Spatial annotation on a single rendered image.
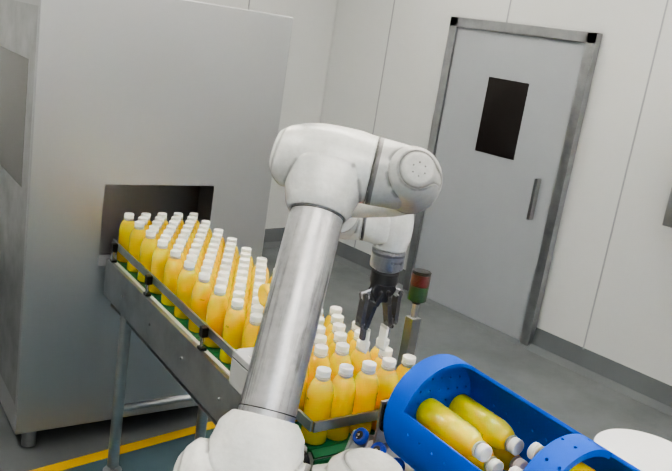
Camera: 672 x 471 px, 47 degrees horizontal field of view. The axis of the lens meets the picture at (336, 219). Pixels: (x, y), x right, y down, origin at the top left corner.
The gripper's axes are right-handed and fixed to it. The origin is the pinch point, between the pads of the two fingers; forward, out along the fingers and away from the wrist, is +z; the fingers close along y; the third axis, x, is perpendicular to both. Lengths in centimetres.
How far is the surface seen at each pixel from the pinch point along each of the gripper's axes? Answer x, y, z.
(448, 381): -24.3, 5.9, 1.5
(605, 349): 131, 312, 97
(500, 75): 252, 291, -67
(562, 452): -67, -4, -5
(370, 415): -4.6, -0.4, 20.2
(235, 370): 15.4, -32.5, 11.9
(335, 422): -4.6, -12.0, 20.3
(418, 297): 23.6, 35.7, -0.7
